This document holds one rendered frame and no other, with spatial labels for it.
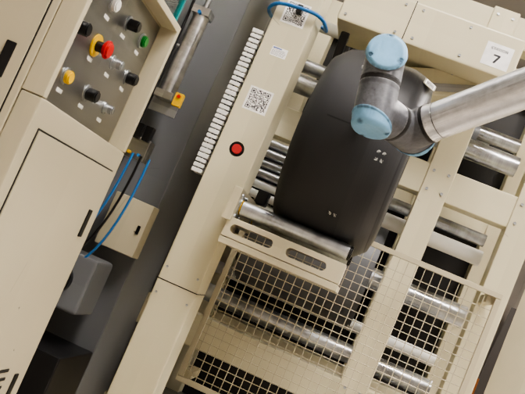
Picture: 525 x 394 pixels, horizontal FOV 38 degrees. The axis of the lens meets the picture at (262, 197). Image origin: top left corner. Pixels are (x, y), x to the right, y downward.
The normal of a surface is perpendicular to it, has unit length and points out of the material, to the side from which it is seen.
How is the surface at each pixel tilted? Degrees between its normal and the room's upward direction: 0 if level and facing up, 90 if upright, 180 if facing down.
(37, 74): 90
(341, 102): 78
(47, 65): 90
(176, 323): 90
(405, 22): 90
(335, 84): 69
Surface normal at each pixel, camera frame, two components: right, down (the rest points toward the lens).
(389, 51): -0.04, -0.33
